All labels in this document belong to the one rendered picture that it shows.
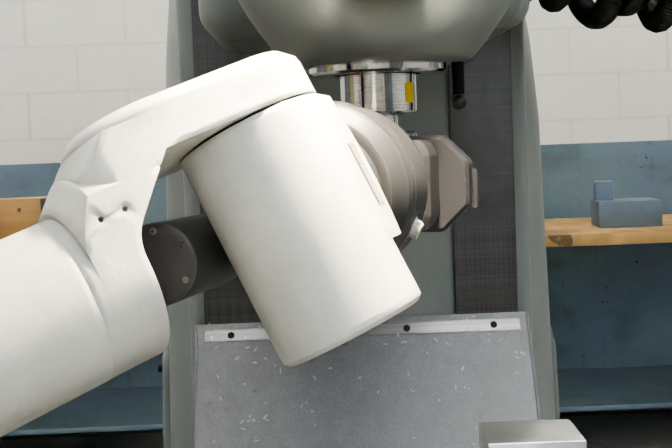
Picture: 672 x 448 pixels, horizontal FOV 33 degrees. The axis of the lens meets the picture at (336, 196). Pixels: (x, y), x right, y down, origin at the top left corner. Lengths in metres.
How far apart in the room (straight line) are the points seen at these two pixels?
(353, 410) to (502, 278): 0.19
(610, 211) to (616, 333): 0.88
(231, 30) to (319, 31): 0.20
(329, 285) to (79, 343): 0.10
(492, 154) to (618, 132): 4.01
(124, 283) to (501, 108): 0.71
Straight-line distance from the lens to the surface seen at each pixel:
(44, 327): 0.40
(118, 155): 0.42
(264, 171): 0.44
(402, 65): 0.66
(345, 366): 1.07
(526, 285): 1.10
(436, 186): 0.63
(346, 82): 0.69
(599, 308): 5.11
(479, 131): 1.08
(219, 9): 0.81
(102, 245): 0.41
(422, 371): 1.07
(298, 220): 0.44
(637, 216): 4.44
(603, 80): 5.07
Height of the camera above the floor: 1.27
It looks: 3 degrees down
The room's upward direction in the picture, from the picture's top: 2 degrees counter-clockwise
